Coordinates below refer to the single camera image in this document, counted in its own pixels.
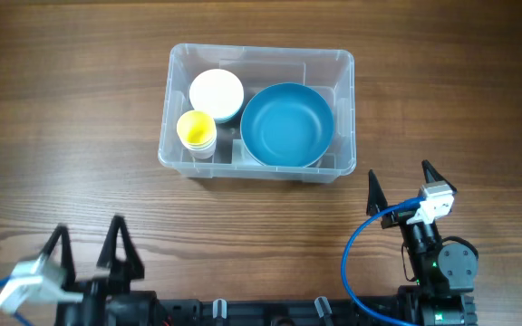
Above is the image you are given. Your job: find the pink plastic bowl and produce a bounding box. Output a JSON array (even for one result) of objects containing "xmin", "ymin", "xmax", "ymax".
[{"xmin": 188, "ymin": 69, "xmax": 245, "ymax": 118}]

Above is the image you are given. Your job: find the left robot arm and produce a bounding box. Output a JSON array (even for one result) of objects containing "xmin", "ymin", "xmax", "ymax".
[{"xmin": 41, "ymin": 215, "xmax": 158, "ymax": 325}]

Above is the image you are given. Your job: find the right blue cable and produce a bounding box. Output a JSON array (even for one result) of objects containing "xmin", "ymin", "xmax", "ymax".
[{"xmin": 340, "ymin": 196, "xmax": 426, "ymax": 326}]

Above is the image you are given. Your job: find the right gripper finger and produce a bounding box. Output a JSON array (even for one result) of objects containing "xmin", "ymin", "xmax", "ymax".
[
  {"xmin": 421, "ymin": 159, "xmax": 457, "ymax": 193},
  {"xmin": 366, "ymin": 169, "xmax": 388, "ymax": 216}
]

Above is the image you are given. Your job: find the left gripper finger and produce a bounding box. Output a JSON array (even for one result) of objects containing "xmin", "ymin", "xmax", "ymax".
[
  {"xmin": 38, "ymin": 223, "xmax": 77, "ymax": 284},
  {"xmin": 95, "ymin": 214, "xmax": 146, "ymax": 280}
]

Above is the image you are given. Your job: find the dark blue plate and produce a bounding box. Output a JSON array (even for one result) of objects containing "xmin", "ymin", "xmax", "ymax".
[{"xmin": 240, "ymin": 82, "xmax": 335, "ymax": 168}]

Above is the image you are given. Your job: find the light blue plastic bowl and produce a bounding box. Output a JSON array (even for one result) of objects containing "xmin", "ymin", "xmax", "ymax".
[{"xmin": 212, "ymin": 110, "xmax": 241, "ymax": 124}]

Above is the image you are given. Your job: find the white label in bin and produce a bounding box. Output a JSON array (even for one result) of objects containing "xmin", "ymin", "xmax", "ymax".
[{"xmin": 231, "ymin": 139, "xmax": 261, "ymax": 166}]

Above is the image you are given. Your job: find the pink plastic cup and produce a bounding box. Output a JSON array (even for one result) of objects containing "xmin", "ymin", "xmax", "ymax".
[{"xmin": 188, "ymin": 148, "xmax": 215, "ymax": 159}]

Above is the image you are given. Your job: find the yellow plastic cup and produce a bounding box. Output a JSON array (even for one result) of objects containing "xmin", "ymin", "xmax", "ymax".
[{"xmin": 176, "ymin": 110, "xmax": 217, "ymax": 147}]

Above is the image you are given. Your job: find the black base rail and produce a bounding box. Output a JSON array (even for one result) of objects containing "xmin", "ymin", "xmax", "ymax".
[{"xmin": 151, "ymin": 296, "xmax": 477, "ymax": 326}]

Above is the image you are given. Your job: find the clear plastic storage bin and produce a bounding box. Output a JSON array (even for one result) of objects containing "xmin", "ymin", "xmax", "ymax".
[{"xmin": 158, "ymin": 43, "xmax": 357, "ymax": 183}]

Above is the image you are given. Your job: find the light green plastic cup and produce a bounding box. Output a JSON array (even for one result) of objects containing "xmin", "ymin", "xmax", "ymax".
[{"xmin": 183, "ymin": 139, "xmax": 217, "ymax": 152}]

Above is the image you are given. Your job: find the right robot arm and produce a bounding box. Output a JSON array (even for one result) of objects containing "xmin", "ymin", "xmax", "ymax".
[{"xmin": 365, "ymin": 160, "xmax": 479, "ymax": 325}]

